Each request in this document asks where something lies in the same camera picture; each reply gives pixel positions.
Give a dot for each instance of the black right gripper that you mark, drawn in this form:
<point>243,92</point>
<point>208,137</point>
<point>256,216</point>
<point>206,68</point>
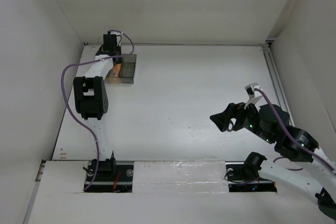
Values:
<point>233,110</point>

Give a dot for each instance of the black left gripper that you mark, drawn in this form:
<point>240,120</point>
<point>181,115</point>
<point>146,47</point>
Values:
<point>118,49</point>

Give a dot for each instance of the black handled scissors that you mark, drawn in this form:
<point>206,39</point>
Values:
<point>230,126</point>

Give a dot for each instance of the orange capped grey highlighter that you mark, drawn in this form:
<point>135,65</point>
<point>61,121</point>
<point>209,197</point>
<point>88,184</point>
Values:
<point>115,71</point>

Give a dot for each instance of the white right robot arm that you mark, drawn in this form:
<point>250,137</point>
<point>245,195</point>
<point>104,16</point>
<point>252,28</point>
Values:
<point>271,124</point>

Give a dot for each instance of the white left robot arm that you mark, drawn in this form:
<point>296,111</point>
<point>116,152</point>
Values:
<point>91,102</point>

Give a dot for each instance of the amber plastic container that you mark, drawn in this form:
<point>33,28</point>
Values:
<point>111,79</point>

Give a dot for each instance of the smoky grey plastic container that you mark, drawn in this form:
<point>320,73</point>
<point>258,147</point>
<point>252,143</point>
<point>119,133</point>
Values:
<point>127,73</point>

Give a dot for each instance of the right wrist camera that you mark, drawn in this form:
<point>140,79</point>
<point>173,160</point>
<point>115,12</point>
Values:
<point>254,96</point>

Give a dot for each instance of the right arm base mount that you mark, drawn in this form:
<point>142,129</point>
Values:
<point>243,177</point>

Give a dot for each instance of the aluminium rail right edge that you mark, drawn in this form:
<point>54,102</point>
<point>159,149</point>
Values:
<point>279,91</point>

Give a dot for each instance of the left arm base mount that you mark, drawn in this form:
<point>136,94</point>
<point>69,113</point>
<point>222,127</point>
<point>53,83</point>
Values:
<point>121,182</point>

